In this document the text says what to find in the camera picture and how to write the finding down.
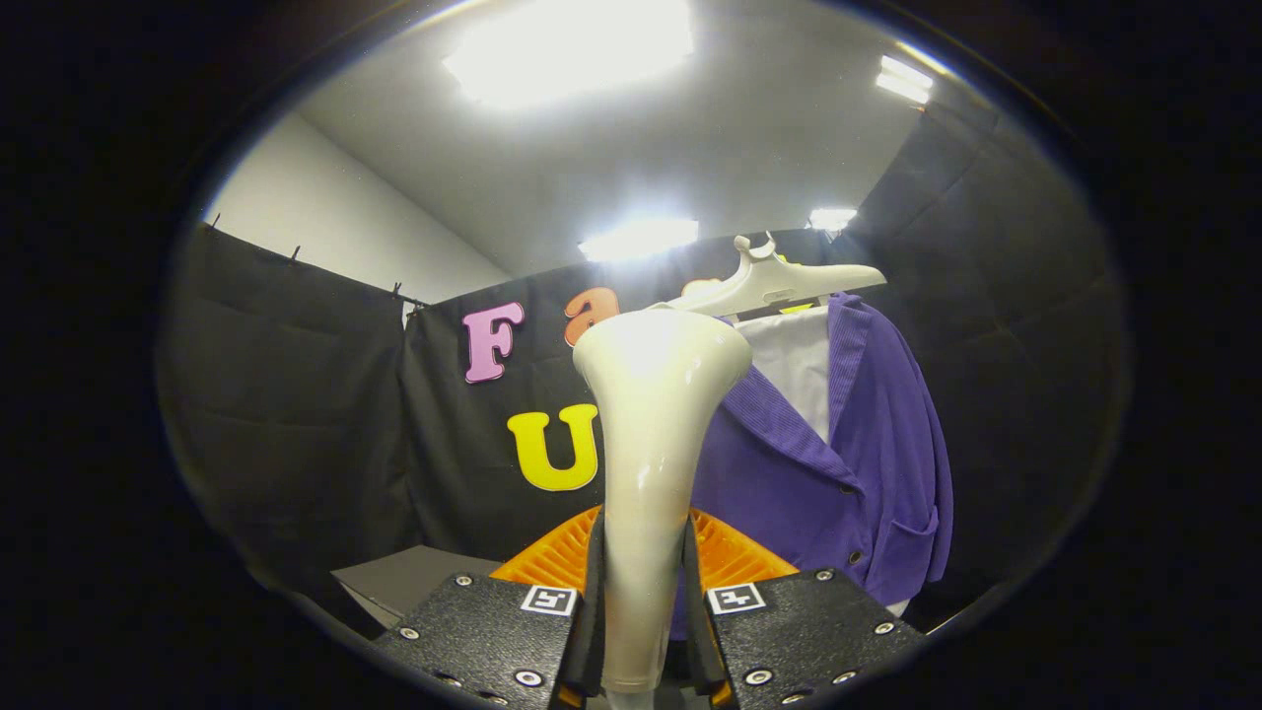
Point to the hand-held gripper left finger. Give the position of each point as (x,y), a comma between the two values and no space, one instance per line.
(493,641)

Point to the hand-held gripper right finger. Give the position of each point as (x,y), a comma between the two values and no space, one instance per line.
(799,636)

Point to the cream garment steamer head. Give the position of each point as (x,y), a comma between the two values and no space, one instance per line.
(646,473)

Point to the cream steamer hanger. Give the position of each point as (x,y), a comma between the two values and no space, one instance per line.
(769,281)

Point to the grey cabinet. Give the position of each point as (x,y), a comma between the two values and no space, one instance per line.
(414,582)

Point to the black backdrop cloth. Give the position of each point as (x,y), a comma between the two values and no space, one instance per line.
(286,414)

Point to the small ceiling light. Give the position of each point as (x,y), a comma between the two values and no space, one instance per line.
(833,219)

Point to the double ceiling light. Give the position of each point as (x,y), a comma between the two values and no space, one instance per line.
(904,79)

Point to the large ceiling light panel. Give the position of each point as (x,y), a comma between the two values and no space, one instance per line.
(567,49)

